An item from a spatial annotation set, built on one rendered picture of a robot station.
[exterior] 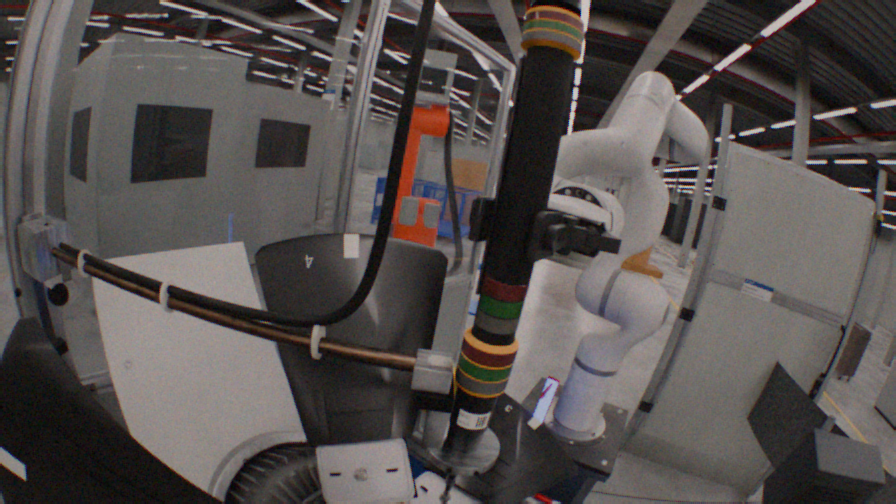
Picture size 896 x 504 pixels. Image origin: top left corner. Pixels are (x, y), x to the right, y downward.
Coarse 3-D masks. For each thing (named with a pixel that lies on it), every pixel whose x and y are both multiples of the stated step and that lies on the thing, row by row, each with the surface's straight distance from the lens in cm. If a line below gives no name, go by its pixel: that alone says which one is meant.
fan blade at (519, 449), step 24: (504, 432) 54; (528, 432) 57; (504, 456) 50; (528, 456) 53; (552, 456) 57; (456, 480) 44; (480, 480) 46; (504, 480) 47; (528, 480) 50; (552, 480) 53
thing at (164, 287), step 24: (432, 0) 26; (408, 72) 25; (408, 96) 24; (408, 120) 24; (384, 192) 24; (384, 216) 24; (384, 240) 25; (96, 264) 47; (168, 288) 37; (360, 288) 26; (168, 312) 38; (240, 312) 32; (264, 312) 30; (336, 312) 28; (312, 336) 28
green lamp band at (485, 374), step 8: (464, 360) 27; (464, 368) 27; (472, 368) 27; (480, 368) 26; (488, 368) 26; (504, 368) 27; (512, 368) 28; (472, 376) 27; (480, 376) 27; (488, 376) 27; (496, 376) 27; (504, 376) 27
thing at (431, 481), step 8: (416, 480) 44; (424, 480) 44; (432, 480) 44; (440, 480) 45; (432, 488) 43; (440, 488) 44; (456, 488) 44; (424, 496) 42; (432, 496) 42; (456, 496) 43; (464, 496) 44; (472, 496) 44
